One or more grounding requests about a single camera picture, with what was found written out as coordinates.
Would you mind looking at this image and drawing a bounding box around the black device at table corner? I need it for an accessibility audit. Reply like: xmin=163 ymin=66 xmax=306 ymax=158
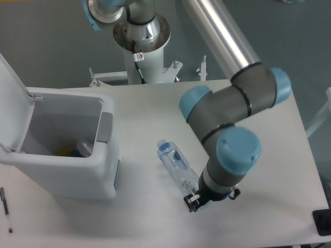
xmin=312 ymin=209 xmax=330 ymax=236

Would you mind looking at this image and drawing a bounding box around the black cable with tag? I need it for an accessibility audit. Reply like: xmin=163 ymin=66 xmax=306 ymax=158
xmin=131 ymin=40 xmax=147 ymax=85

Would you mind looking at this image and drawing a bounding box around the white trash can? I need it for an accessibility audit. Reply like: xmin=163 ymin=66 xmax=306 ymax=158
xmin=1 ymin=58 xmax=121 ymax=200

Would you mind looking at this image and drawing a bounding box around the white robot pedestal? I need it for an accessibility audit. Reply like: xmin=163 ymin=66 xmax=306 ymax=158
xmin=113 ymin=14 xmax=183 ymax=85

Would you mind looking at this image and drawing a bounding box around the white paper trash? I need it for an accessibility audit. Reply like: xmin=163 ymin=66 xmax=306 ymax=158
xmin=76 ymin=140 xmax=93 ymax=157

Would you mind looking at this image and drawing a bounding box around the black pen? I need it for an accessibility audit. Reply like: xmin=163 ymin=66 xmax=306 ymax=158
xmin=1 ymin=187 xmax=13 ymax=234

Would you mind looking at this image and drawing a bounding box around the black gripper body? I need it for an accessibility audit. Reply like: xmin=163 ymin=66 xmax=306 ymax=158
xmin=197 ymin=185 xmax=227 ymax=204

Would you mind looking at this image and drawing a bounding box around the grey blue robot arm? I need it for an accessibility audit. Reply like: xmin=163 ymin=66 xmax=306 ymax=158
xmin=82 ymin=1 xmax=292 ymax=212

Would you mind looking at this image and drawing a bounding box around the white frame post right edge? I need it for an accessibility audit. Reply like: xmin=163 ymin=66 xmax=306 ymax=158
xmin=306 ymin=87 xmax=330 ymax=138

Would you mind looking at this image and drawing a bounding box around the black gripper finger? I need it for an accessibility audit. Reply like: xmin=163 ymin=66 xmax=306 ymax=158
xmin=183 ymin=194 xmax=201 ymax=212

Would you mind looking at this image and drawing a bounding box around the white metal frame bracket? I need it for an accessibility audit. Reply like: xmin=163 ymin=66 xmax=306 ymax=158
xmin=196 ymin=55 xmax=208 ymax=81

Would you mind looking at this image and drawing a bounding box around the clear plastic water bottle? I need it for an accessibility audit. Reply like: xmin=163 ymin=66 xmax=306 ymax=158
xmin=157 ymin=139 xmax=199 ymax=197

